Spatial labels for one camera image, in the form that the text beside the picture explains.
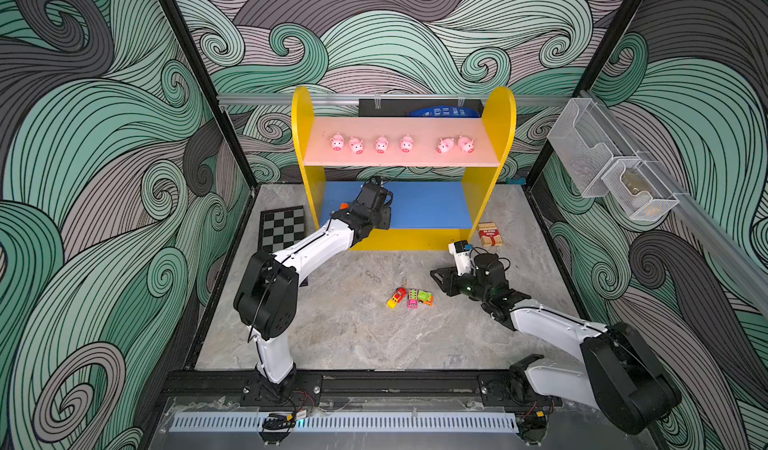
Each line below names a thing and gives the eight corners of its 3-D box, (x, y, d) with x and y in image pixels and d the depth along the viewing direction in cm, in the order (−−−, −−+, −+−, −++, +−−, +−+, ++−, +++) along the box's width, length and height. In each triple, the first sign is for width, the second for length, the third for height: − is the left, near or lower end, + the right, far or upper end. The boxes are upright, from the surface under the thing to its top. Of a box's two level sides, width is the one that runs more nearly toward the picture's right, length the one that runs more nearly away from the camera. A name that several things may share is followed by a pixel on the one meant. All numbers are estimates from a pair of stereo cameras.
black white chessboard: (261, 254, 102) (257, 246, 98) (263, 219, 112) (259, 211, 109) (305, 246, 104) (303, 239, 101) (303, 212, 114) (301, 205, 111)
